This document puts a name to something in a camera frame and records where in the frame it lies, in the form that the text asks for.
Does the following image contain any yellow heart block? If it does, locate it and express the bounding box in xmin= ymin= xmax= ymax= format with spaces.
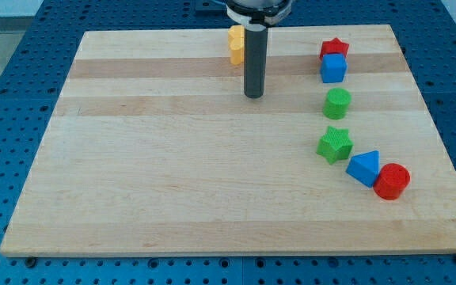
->
xmin=227 ymin=25 xmax=245 ymax=66

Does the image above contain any red cylinder block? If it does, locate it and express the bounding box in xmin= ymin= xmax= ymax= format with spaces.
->
xmin=373 ymin=163 xmax=411 ymax=200

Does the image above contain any blue triangle block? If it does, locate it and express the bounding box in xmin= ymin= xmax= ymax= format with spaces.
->
xmin=346 ymin=150 xmax=379 ymax=188

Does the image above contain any green cylinder block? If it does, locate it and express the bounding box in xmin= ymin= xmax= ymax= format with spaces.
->
xmin=322 ymin=88 xmax=352 ymax=120

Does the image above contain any green star block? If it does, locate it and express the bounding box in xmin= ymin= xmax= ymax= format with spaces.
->
xmin=316 ymin=126 xmax=354 ymax=165

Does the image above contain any blue cube block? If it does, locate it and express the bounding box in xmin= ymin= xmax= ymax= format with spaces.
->
xmin=320 ymin=54 xmax=348 ymax=83

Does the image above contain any red star block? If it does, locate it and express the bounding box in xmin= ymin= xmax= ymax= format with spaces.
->
xmin=319 ymin=37 xmax=349 ymax=60

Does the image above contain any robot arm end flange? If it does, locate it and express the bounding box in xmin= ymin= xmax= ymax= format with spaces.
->
xmin=226 ymin=0 xmax=294 ymax=31

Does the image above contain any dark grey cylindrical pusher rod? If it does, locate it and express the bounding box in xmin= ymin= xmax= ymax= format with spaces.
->
xmin=244 ymin=28 xmax=268 ymax=99

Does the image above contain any light wooden board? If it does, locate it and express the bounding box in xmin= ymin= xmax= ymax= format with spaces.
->
xmin=0 ymin=25 xmax=456 ymax=257

